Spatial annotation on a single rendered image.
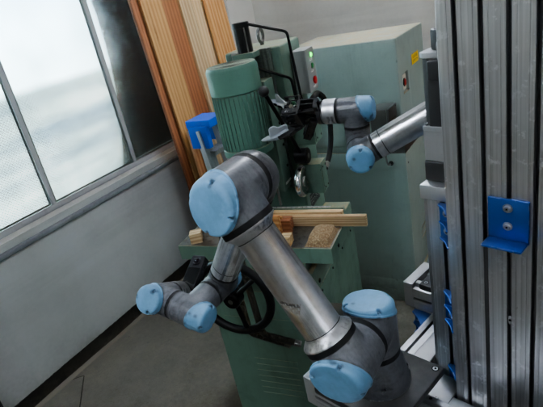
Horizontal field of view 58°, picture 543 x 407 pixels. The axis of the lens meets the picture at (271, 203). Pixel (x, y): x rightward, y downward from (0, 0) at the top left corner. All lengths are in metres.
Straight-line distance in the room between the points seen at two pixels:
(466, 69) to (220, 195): 0.48
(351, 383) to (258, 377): 1.16
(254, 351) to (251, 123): 0.91
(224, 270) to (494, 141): 0.68
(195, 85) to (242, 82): 1.78
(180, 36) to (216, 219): 2.52
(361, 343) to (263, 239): 0.29
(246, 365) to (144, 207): 1.43
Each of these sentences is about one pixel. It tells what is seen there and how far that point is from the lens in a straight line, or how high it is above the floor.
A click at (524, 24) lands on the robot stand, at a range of 0.90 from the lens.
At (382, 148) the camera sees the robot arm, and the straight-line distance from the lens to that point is 1.36.
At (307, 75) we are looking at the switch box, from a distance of 1.90.
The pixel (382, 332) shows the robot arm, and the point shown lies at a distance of 1.09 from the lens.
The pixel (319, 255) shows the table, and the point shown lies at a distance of 1.66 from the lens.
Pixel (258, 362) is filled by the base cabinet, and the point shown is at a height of 0.36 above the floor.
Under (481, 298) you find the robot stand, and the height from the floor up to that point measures 1.04.
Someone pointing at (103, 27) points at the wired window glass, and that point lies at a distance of 3.18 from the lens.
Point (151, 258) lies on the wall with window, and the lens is 3.27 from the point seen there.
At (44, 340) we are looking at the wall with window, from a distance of 2.88.
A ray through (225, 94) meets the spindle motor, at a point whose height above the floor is 1.42.
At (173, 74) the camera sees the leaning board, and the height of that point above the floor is 1.34.
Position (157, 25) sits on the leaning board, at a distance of 3.19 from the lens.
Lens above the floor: 1.70
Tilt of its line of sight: 23 degrees down
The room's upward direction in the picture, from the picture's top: 12 degrees counter-clockwise
